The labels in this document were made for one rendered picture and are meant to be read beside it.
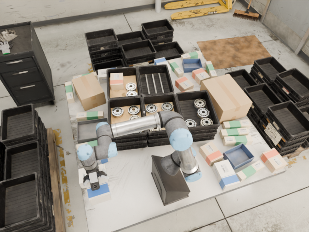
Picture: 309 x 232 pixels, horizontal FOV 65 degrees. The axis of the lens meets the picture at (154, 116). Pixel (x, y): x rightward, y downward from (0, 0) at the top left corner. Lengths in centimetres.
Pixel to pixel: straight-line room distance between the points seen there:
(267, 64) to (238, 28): 150
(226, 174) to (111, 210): 90
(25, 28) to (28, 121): 117
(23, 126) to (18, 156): 31
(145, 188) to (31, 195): 98
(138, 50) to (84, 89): 124
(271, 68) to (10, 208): 330
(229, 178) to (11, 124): 214
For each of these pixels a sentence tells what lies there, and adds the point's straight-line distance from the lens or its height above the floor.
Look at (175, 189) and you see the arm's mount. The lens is 173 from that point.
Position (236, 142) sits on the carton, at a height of 76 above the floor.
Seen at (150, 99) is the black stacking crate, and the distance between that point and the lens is 219.
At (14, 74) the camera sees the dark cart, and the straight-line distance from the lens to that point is 317.
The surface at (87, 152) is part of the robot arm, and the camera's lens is 125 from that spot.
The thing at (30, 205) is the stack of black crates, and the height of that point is 49.
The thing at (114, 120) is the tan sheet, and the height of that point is 83.
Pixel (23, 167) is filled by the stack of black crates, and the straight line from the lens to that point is 267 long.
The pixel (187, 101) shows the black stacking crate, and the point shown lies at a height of 83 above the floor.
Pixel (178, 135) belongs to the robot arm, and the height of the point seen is 149.
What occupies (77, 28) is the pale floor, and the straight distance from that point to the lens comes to 489.
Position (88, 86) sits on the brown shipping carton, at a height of 86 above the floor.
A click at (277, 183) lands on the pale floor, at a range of 307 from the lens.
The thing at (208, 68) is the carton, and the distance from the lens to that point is 278.
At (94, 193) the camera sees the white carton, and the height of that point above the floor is 114.
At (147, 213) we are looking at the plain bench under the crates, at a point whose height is 70.
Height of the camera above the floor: 252
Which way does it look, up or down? 52 degrees down
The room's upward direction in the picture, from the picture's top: 2 degrees clockwise
